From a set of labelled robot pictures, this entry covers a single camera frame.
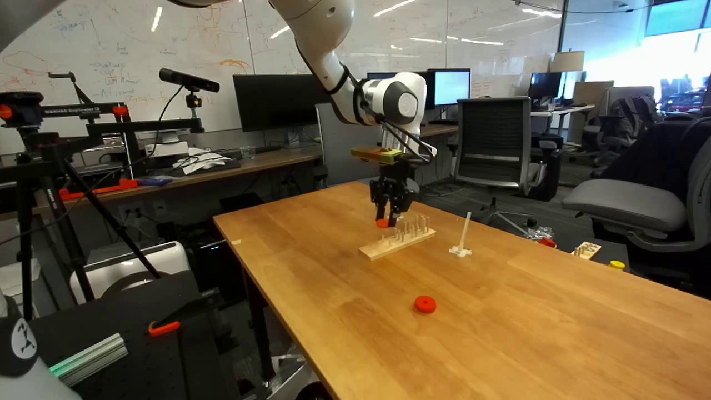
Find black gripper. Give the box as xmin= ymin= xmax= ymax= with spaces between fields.
xmin=369 ymin=158 xmax=418 ymax=228

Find wooden peg base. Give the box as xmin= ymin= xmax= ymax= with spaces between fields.
xmin=358 ymin=214 xmax=438 ymax=263

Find black office chair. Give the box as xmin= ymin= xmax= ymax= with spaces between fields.
xmin=449 ymin=97 xmax=562 ymax=205

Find lit computer monitor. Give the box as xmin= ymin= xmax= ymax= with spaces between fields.
xmin=425 ymin=68 xmax=476 ymax=111

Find white papers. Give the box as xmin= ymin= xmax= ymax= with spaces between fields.
xmin=169 ymin=148 xmax=233 ymax=179

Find beige packet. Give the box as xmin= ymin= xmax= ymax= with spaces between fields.
xmin=568 ymin=241 xmax=601 ymax=263

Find beige lamp shade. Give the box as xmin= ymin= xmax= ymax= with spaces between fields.
xmin=549 ymin=50 xmax=589 ymax=75

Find grey office chair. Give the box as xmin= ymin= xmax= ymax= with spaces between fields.
xmin=560 ymin=118 xmax=711 ymax=299

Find white grey box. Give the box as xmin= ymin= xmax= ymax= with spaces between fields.
xmin=66 ymin=238 xmax=193 ymax=307

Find black cart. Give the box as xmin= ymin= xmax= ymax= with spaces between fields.
xmin=29 ymin=270 xmax=250 ymax=400

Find red bar clamp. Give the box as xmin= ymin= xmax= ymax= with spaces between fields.
xmin=57 ymin=177 xmax=139 ymax=208

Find aluminium extrusion bar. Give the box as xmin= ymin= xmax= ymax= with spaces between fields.
xmin=46 ymin=331 xmax=131 ymax=389

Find black tripod rig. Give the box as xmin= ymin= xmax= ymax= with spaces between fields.
xmin=0 ymin=70 xmax=207 ymax=324

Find yellow wrist camera mount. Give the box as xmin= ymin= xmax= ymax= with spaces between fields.
xmin=350 ymin=144 xmax=408 ymax=165

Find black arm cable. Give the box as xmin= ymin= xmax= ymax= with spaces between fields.
xmin=320 ymin=65 xmax=439 ymax=165

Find wooden wall desk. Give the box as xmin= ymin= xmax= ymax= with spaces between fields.
xmin=56 ymin=148 xmax=326 ymax=209

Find black sensor bar camera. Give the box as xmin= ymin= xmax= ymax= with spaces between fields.
xmin=156 ymin=68 xmax=221 ymax=97

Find orange clamp handle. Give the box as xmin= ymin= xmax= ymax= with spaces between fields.
xmin=145 ymin=318 xmax=185 ymax=341

